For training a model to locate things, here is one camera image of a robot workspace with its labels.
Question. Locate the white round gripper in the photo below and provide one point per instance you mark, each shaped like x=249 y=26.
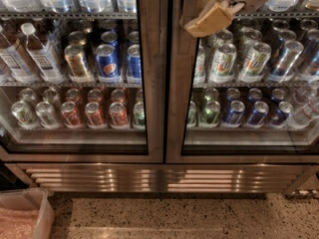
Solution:
x=213 y=16

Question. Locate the glass fridge door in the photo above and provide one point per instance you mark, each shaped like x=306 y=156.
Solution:
x=87 y=23
x=289 y=134

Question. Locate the green can lower right door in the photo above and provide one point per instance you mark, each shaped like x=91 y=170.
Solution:
x=210 y=114

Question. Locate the green can door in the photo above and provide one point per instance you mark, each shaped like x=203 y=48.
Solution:
x=210 y=114
x=139 y=115

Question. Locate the green can lower left door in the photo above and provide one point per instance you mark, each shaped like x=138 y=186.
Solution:
x=139 y=115

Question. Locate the green white 7UP can right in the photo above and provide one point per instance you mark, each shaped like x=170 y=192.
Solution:
x=254 y=63

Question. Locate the blue silver can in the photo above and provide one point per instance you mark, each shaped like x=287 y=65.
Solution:
x=285 y=61

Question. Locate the blue Pepsi can right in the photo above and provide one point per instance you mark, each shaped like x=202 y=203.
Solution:
x=134 y=62

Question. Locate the blue pepsi can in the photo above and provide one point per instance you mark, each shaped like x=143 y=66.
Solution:
x=108 y=63
x=134 y=62

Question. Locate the blue can lower right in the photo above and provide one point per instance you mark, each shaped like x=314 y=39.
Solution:
x=258 y=114

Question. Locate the blue can lower left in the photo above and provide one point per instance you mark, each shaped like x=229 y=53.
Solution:
x=234 y=114

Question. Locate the blue Pepsi can front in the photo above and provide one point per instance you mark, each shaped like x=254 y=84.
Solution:
x=108 y=63

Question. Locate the red soda can right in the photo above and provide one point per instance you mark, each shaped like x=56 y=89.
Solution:
x=119 y=116

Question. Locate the red soda can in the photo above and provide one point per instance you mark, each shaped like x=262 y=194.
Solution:
x=72 y=115
x=119 y=116
x=95 y=115

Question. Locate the gold soda can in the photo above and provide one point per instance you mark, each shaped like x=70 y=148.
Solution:
x=80 y=70

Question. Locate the red soda can middle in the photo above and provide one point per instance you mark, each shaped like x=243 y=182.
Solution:
x=95 y=115

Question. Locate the brown tea bottle white cap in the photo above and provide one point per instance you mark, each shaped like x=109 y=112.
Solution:
x=44 y=55

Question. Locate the red soda can left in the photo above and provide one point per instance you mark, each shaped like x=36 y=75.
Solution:
x=72 y=115

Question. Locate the brown tea bottle left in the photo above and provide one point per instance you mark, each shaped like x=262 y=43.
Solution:
x=17 y=59

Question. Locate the silver can far left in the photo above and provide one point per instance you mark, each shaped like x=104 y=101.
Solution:
x=25 y=115

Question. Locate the clear plastic storage bin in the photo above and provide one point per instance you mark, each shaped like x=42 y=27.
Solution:
x=25 y=214

